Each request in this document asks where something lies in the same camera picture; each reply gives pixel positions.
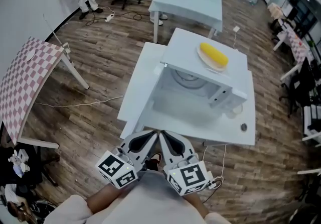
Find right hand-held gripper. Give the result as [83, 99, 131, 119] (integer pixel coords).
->
[159, 130, 210, 197]

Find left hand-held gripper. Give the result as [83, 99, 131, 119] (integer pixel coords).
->
[95, 130, 159, 190]

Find person's right forearm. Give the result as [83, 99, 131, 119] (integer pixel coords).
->
[184, 192, 211, 219]

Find person's left forearm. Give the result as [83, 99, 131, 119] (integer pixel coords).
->
[86, 182, 131, 215]

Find white microwave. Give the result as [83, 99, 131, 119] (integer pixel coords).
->
[154, 27, 249, 109]

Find person's red shoe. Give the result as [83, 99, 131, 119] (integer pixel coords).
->
[146, 152, 163, 172]

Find person's light grey shirt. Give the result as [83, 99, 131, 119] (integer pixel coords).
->
[44, 169, 232, 224]

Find white square table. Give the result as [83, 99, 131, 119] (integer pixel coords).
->
[117, 41, 257, 147]

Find yellow corn on plate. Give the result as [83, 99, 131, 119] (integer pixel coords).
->
[196, 44, 228, 73]

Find yellow corn cob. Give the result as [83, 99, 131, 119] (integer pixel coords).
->
[199, 42, 230, 68]

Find spare hand-held gripper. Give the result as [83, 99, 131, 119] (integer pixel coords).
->
[8, 149, 31, 179]

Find red checkered cloth table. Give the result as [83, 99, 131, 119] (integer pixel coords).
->
[0, 37, 90, 150]

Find table with white cloth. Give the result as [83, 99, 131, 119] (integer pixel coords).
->
[148, 0, 224, 44]

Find small red checkered table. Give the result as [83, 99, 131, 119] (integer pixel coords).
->
[272, 28, 309, 63]

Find yellow cloth table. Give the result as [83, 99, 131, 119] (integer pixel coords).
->
[266, 2, 287, 21]

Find white power cable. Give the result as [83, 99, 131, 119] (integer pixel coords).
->
[220, 143, 227, 178]
[201, 145, 211, 163]

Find long white floor cable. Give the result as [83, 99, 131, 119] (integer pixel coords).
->
[34, 95, 125, 108]

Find white long-handled dustpan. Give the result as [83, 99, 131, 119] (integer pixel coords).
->
[42, 13, 73, 55]

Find black floor cable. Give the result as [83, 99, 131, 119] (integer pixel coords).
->
[85, 10, 143, 27]

